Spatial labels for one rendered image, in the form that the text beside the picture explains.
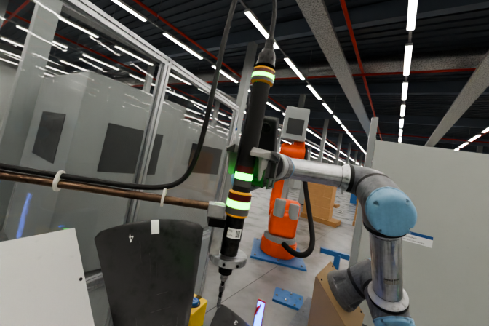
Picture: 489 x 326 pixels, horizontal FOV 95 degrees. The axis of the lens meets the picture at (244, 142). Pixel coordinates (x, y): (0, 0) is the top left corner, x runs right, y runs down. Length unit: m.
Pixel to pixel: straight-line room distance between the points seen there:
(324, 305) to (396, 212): 0.53
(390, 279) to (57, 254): 0.90
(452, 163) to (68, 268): 2.32
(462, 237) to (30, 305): 2.35
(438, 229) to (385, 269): 1.47
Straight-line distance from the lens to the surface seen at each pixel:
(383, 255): 0.84
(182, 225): 0.59
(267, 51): 0.46
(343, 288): 1.13
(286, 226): 4.33
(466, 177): 2.35
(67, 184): 0.46
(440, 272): 2.38
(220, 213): 0.42
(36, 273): 0.70
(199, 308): 1.01
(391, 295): 0.95
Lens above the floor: 1.62
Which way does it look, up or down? 4 degrees up
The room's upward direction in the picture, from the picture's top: 11 degrees clockwise
